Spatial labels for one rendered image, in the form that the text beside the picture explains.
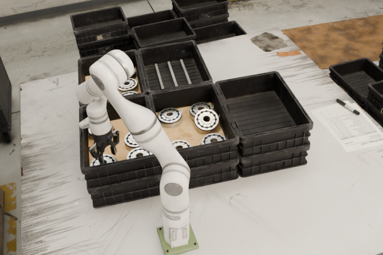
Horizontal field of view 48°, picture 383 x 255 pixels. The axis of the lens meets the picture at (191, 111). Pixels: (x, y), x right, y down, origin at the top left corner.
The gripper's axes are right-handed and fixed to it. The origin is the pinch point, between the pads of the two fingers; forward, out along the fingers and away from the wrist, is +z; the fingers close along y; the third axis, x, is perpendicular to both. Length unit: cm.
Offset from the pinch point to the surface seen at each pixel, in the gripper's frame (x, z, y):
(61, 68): 198, 89, 102
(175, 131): -8.1, 4.6, 30.2
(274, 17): 92, 88, 287
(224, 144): -35.6, -4.9, 27.8
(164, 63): 32, 5, 68
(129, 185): -12.5, 7.3, -1.7
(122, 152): 0.9, 4.7, 7.9
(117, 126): 15.1, 4.9, 17.8
